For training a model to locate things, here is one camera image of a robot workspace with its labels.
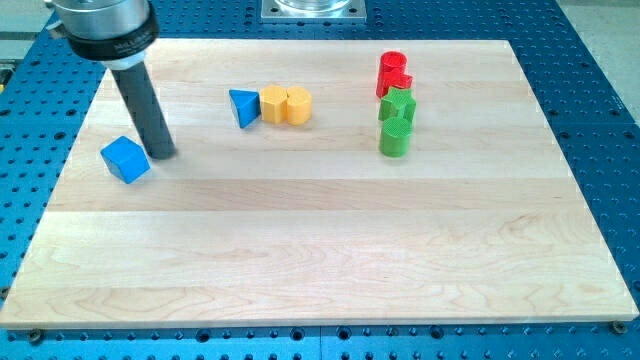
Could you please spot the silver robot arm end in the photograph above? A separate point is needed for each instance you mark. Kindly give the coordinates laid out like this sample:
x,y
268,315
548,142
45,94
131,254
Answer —
x,y
115,33

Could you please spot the light wooden board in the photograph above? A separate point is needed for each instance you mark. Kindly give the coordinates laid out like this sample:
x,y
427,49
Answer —
x,y
275,224

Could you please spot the blue triangle block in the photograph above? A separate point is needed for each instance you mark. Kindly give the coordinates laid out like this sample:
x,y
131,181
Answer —
x,y
245,106

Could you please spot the left board stop screw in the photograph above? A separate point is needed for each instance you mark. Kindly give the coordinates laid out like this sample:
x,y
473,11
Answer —
x,y
35,336

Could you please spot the board stop screw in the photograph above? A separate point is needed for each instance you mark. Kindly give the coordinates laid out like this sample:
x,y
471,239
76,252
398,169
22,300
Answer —
x,y
35,336
618,327

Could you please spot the right board stop screw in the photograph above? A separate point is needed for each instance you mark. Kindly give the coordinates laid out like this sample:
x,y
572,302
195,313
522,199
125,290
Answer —
x,y
618,327

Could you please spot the yellow cylinder block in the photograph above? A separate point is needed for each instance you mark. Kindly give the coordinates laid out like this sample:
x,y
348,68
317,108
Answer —
x,y
299,105

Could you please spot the green cylinder block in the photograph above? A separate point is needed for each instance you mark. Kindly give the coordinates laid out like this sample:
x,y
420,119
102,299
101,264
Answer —
x,y
395,137

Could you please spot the yellow hexagon block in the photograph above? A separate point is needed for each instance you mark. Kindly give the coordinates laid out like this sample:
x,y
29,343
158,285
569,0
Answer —
x,y
273,103

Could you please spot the green star block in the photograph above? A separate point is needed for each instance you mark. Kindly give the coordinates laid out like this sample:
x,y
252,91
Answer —
x,y
397,103

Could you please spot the red star block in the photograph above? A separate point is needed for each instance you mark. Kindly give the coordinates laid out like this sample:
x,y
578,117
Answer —
x,y
393,78

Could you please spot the red cylinder block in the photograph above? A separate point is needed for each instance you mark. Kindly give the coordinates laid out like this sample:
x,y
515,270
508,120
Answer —
x,y
390,61

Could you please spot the blue cube block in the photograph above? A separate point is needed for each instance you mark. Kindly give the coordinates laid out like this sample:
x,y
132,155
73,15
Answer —
x,y
125,159

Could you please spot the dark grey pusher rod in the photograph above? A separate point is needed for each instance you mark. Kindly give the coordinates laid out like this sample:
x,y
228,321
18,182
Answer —
x,y
136,89

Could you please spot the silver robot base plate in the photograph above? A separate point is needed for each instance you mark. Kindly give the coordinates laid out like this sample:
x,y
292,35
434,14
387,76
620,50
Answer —
x,y
292,11

